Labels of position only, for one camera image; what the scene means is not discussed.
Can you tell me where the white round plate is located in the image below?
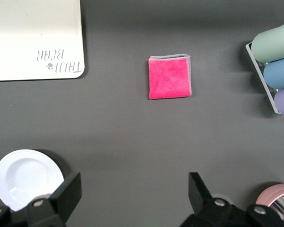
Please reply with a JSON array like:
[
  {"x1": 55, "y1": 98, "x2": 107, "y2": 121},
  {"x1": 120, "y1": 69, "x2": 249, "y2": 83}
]
[{"x1": 0, "y1": 148, "x2": 65, "y2": 212}]

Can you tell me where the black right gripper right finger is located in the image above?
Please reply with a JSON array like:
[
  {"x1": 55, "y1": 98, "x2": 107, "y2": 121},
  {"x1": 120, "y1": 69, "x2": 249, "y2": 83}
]
[{"x1": 179, "y1": 172, "x2": 248, "y2": 227}]

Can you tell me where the blue cup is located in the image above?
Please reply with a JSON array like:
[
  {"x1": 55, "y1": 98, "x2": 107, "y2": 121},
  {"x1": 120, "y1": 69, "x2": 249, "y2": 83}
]
[{"x1": 263, "y1": 55, "x2": 284, "y2": 89}]

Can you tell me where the pink folded cloth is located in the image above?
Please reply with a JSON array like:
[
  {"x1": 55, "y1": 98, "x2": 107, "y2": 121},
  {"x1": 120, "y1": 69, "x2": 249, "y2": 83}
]
[{"x1": 148, "y1": 53, "x2": 192, "y2": 100}]

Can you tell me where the pink bowl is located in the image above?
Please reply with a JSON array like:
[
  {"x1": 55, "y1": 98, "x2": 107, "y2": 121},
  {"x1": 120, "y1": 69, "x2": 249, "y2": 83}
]
[{"x1": 255, "y1": 184, "x2": 284, "y2": 207}]

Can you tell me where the cream bear print tray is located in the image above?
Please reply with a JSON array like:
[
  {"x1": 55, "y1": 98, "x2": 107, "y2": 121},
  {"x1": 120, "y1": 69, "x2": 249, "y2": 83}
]
[{"x1": 0, "y1": 0, "x2": 85, "y2": 82}]

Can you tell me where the green cup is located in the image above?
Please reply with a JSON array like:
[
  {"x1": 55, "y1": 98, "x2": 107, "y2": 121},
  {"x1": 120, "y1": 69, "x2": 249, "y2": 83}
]
[{"x1": 250, "y1": 22, "x2": 284, "y2": 63}]

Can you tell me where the metal scoop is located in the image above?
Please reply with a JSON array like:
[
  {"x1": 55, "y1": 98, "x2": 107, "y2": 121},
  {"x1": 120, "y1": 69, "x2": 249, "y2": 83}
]
[{"x1": 268, "y1": 192, "x2": 284, "y2": 219}]

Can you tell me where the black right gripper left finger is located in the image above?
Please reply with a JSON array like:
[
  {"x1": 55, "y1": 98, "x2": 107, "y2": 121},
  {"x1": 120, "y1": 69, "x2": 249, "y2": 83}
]
[{"x1": 25, "y1": 172, "x2": 82, "y2": 227}]

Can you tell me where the white wire cup rack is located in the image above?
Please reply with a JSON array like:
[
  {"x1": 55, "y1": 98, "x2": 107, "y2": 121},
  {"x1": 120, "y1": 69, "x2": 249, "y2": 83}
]
[{"x1": 245, "y1": 21, "x2": 284, "y2": 114}]

